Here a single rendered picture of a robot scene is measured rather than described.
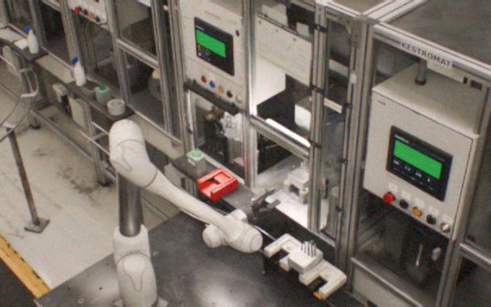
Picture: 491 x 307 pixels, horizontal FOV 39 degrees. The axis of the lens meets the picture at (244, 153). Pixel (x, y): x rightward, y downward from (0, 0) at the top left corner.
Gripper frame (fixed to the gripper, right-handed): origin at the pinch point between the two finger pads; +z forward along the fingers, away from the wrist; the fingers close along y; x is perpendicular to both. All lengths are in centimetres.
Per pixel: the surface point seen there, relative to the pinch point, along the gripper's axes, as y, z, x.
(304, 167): 4.0, 21.4, 1.8
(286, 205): -9.8, 7.5, -0.3
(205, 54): 57, -1, 44
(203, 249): -32.7, -26.7, 23.1
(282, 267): -16.0, -18.2, -23.3
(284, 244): -14.2, -9.0, -15.1
